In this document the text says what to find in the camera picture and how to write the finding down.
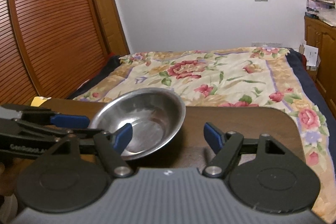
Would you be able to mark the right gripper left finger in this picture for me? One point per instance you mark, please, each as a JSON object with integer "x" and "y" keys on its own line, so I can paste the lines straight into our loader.
{"x": 110, "y": 146}

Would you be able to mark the dark clothes on bed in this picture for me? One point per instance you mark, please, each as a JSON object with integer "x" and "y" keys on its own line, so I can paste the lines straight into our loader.
{"x": 111, "y": 63}

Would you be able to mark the small steel bowl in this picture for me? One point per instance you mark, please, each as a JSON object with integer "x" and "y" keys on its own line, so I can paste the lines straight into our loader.
{"x": 156, "y": 116}

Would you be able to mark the pile of folded fabrics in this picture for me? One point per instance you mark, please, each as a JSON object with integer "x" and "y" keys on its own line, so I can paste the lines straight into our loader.
{"x": 323, "y": 10}

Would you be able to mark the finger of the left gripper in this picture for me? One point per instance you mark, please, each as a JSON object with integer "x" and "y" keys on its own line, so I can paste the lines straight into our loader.
{"x": 32, "y": 132}
{"x": 55, "y": 117}

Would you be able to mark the wooden sideboard cabinet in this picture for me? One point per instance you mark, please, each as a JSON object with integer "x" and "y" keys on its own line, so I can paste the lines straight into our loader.
{"x": 322, "y": 36}

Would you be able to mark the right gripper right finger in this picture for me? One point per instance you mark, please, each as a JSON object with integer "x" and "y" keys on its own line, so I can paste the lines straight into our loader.
{"x": 226, "y": 147}

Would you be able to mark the floral bed quilt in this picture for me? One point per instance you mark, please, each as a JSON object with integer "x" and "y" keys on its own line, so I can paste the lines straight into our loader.
{"x": 240, "y": 77}

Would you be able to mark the yellow pikachu plush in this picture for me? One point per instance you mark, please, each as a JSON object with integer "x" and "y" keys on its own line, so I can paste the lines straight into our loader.
{"x": 38, "y": 101}

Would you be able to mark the white paper box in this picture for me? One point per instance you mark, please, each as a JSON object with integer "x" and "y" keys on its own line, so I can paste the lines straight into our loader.
{"x": 311, "y": 55}

